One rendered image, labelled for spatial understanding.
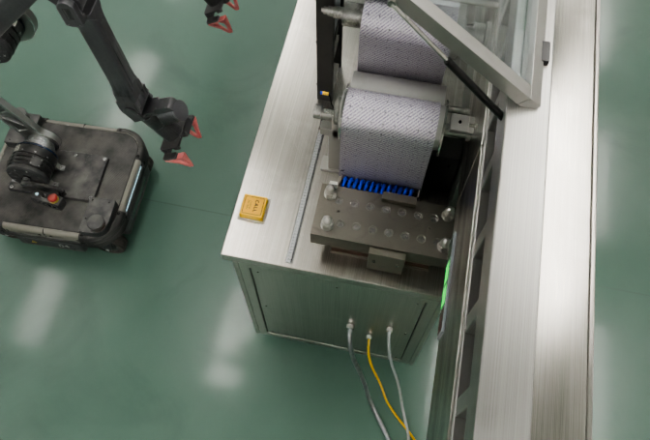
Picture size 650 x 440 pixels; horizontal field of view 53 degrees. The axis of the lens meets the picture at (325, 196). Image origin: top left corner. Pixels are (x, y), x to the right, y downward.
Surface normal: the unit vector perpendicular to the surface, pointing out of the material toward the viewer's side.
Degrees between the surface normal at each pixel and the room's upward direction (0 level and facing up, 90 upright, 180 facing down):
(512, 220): 0
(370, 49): 92
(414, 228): 0
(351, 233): 0
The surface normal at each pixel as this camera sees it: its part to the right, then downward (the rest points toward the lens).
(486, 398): 0.00, -0.46
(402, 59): -0.21, 0.88
